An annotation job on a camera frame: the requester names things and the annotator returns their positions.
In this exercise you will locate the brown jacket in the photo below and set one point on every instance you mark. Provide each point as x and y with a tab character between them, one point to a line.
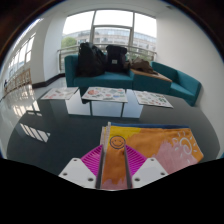
141	65

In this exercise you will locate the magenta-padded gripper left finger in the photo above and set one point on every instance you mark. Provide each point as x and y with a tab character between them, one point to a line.
77	172

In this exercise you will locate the teal wood-topped side table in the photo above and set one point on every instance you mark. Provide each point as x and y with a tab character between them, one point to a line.
150	83

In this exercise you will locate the black backpack with label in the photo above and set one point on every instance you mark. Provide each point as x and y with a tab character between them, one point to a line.
116	59

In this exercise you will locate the metal window handrail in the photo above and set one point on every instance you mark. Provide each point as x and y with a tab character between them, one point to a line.
140	50

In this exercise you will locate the large black backpack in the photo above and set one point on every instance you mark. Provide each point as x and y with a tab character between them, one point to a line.
90	60

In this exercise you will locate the teal upholstered sofa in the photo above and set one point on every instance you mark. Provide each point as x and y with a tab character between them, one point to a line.
100	80
183	85

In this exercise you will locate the colourful cartoon-print towel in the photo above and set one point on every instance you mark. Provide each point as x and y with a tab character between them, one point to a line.
151	143

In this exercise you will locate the wooden balustrade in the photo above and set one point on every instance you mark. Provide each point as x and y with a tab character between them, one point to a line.
18	81

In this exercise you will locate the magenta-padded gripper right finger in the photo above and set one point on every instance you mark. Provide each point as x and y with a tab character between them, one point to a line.
150	171

